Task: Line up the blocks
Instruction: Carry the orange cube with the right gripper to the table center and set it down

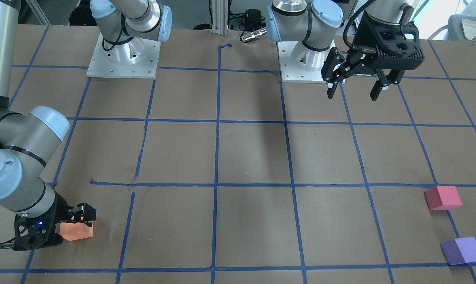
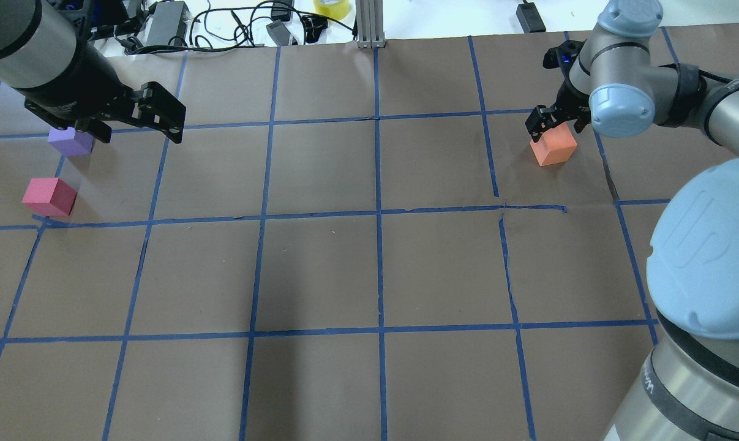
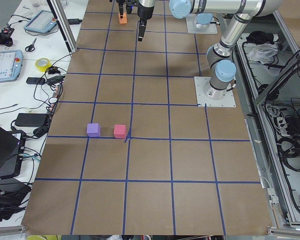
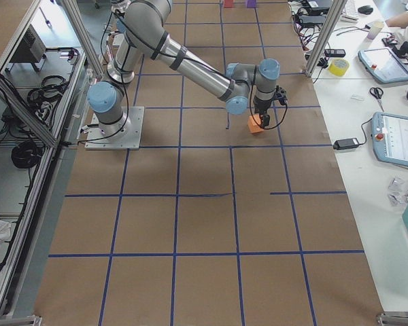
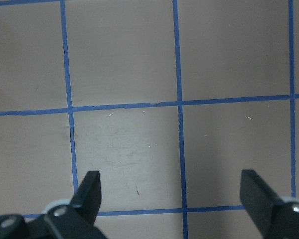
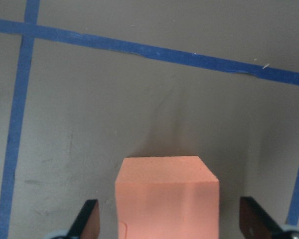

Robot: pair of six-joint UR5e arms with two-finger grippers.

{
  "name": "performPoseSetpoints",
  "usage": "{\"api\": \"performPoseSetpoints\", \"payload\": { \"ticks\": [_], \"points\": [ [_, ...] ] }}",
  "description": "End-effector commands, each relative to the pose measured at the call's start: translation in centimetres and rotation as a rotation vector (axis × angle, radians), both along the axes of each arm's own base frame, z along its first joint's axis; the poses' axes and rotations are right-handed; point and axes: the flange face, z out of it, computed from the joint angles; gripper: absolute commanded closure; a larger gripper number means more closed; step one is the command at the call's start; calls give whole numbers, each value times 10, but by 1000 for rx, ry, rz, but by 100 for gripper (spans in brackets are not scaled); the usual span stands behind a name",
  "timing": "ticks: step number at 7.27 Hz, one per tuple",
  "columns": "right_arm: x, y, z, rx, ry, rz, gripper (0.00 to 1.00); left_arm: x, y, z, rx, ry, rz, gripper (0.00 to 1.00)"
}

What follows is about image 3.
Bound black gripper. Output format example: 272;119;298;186
137;0;156;42
116;0;138;19

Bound orange foam cube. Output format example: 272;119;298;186
118;12;128;25

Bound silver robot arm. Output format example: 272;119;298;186
169;0;282;101

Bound far teach pendant tablet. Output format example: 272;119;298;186
23;10;57;35

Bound teach pendant tablet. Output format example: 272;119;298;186
0;49;24;83
23;10;57;35

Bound yellow tape roll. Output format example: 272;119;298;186
35;57;52;73

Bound pink foam cube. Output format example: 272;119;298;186
113;124;127;139

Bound black remote device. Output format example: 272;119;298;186
26;77;46;85

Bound purple foam cube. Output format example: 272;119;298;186
86;123;101;138

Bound white crumpled cloth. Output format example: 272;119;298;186
247;43;279;65

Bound near teach pendant tablet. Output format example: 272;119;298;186
0;49;24;83

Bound black power adapter brick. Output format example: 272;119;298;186
15;113;48;127

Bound black laptop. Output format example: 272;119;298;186
0;127;26;179

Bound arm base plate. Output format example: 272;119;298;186
194;76;236;108
186;13;218;35

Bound aluminium frame post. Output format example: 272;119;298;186
47;0;77;54

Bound black handled scissors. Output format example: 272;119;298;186
24;38;37;53

